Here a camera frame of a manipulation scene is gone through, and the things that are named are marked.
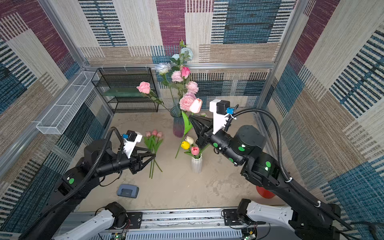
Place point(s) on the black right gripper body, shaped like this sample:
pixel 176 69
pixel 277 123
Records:
pixel 205 137

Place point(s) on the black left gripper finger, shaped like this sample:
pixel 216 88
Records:
pixel 146 159
pixel 139 151

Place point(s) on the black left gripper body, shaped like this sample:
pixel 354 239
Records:
pixel 134 164

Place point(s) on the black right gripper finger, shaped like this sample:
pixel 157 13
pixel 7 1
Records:
pixel 201 132
pixel 203 122

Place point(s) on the pink tulip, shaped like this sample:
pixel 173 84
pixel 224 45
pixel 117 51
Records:
pixel 159 142
pixel 148 141
pixel 154 139
pixel 193 106

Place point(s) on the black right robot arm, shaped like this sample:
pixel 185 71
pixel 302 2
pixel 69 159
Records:
pixel 305 215

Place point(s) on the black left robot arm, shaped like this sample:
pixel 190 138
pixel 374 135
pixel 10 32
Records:
pixel 113 154

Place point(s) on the purple glass vase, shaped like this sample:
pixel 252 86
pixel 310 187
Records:
pixel 178 122

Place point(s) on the white ribbed vase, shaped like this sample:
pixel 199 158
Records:
pixel 197 164

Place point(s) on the cream white tulip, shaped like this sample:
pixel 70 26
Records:
pixel 190 140

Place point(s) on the yellow tulip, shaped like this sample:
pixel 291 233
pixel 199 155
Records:
pixel 185 145

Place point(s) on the grey blue small case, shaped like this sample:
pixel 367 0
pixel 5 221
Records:
pixel 128 191

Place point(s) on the pink rose bouquet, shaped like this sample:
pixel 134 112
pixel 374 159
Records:
pixel 177 77

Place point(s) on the green mat on shelf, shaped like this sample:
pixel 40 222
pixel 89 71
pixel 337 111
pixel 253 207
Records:
pixel 122 92

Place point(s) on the red cup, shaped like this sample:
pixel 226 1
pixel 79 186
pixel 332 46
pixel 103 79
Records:
pixel 265 193

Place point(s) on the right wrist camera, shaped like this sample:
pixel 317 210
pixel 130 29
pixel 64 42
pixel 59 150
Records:
pixel 221 110

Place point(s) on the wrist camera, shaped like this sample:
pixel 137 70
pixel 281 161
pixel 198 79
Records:
pixel 221 110
pixel 131 138

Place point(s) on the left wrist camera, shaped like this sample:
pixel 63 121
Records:
pixel 131 138

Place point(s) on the black wire shelf rack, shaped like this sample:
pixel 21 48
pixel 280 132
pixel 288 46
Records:
pixel 106 78

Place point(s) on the white wire mesh basket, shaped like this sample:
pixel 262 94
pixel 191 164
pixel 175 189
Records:
pixel 60 115

